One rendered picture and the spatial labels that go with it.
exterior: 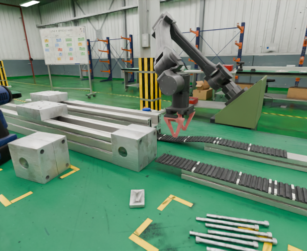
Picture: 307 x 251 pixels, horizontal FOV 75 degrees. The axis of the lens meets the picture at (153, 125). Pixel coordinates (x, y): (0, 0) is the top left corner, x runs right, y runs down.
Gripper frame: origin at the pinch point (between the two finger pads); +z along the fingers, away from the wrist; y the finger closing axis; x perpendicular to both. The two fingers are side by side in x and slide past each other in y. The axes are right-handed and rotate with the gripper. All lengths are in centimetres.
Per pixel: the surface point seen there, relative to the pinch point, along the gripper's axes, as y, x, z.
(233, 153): 1.6, 18.7, 3.3
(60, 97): -1, -67, -6
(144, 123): 3.6, -12.7, -2.2
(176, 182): 22.7, 9.4, 4.2
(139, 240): 40.9, 10.9, 4.1
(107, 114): 4.7, -29.4, -3.6
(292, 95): -469, 63, 58
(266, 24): -757, -26, -125
